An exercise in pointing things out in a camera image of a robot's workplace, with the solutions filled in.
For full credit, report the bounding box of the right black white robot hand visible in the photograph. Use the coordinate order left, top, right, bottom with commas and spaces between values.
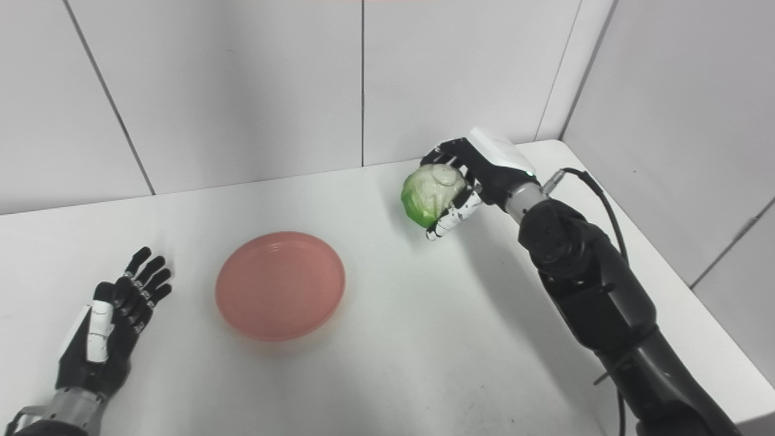
420, 127, 541, 242

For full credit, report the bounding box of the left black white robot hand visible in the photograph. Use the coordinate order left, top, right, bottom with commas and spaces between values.
55, 246, 173, 399

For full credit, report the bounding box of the green white cabbage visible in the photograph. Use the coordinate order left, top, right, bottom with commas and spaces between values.
400, 163, 467, 229

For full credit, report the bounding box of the pink plate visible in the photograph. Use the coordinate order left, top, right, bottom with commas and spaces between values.
215, 231, 347, 342

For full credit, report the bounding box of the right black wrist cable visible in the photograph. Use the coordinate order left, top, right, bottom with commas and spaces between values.
542, 167, 630, 436

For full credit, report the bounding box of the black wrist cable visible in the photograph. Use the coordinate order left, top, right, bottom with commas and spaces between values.
542, 167, 630, 436
2, 406, 49, 436

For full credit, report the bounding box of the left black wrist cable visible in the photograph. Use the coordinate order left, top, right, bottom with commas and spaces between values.
2, 406, 49, 436

